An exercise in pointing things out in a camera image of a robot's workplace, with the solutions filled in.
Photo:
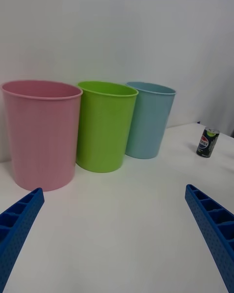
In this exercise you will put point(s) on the pale blue plastic waste bin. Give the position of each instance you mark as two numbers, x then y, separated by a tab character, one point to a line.
148	124

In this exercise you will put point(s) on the green plastic waste bin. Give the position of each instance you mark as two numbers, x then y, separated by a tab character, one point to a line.
104	131

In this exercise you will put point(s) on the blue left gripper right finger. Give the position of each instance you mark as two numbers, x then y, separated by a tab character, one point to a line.
214	229

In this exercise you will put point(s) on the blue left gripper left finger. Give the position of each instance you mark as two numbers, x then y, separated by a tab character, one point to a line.
17	229

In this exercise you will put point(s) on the pink plastic waste bin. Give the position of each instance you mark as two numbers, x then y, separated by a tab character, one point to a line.
41	136

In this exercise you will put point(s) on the black drink can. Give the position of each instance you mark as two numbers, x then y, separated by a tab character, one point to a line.
207	144

